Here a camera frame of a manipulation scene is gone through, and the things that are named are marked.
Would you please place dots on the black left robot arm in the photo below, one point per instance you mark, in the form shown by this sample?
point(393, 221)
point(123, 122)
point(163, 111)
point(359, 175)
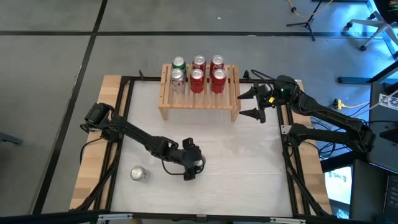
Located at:
point(140, 138)

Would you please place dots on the red Coca-Cola Zero can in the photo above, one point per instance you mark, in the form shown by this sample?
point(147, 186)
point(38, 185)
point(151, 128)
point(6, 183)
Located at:
point(197, 84)

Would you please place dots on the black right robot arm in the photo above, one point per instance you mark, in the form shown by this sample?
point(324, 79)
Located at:
point(329, 116)

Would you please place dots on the wooden slatted shelf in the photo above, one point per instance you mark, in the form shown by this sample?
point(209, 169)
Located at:
point(202, 101)

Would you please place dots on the lit monitor screen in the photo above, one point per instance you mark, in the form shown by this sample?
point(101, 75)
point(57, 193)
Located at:
point(339, 186)

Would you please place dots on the silver metal bracket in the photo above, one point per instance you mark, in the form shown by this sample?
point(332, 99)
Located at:
point(287, 220)
point(285, 129)
point(115, 217)

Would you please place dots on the grey floor object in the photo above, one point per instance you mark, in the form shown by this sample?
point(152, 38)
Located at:
point(9, 138)

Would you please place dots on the black computer case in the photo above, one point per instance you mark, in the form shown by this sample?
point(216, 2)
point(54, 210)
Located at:
point(370, 193)

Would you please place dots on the dark grey desk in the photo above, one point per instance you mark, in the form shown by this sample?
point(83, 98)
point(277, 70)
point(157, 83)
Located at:
point(382, 155)

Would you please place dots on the dark red soda can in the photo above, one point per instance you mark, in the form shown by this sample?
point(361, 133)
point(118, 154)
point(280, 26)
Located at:
point(199, 59)

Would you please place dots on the green Sprite can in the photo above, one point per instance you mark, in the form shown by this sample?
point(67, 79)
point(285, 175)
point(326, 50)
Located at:
point(198, 162)
point(178, 62)

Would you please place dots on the white office chair base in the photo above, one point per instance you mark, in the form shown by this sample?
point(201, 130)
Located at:
point(377, 23)

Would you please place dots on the black aluminium table frame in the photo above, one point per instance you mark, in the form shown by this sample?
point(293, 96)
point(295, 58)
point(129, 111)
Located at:
point(112, 186)

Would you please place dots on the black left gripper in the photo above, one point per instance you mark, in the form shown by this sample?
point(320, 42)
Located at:
point(186, 158)

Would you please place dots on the white paper with marker print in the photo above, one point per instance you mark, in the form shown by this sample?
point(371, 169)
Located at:
point(390, 101)

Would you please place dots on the black tripod stand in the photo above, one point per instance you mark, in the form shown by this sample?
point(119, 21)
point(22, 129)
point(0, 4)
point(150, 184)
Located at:
point(308, 23)

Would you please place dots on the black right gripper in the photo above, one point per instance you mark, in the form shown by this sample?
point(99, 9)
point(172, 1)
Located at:
point(281, 91)

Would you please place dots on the yellow power plug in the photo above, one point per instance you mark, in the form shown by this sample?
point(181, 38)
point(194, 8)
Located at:
point(338, 104)

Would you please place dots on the silver Diet Coke can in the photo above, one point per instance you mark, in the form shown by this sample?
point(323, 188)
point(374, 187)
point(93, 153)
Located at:
point(178, 82)
point(138, 172)

